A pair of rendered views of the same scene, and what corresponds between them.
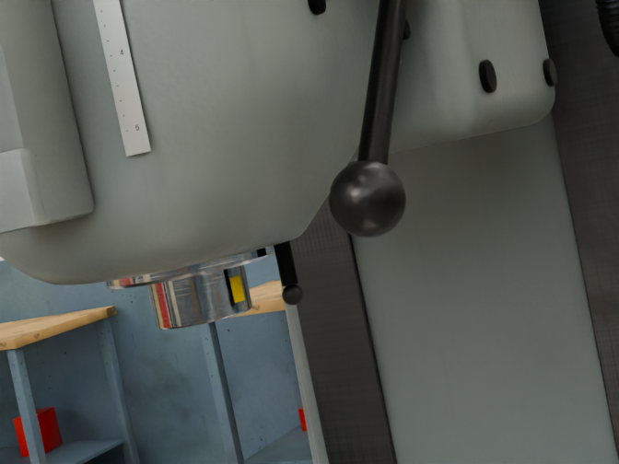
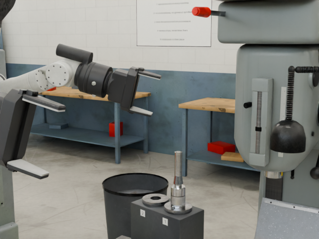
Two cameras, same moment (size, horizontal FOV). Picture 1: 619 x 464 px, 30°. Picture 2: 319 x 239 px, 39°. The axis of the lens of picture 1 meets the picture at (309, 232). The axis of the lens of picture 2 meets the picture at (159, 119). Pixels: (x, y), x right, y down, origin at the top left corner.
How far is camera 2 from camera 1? 0.74 m
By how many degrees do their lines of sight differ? 9
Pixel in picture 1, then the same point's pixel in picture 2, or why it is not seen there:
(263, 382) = (196, 130)
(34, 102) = (267, 146)
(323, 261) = not seen: hidden behind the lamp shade
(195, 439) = (168, 143)
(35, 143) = (266, 153)
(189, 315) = (273, 176)
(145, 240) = (276, 169)
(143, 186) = (279, 161)
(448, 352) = (301, 176)
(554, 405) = not seen: outside the picture
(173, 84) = not seen: hidden behind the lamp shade
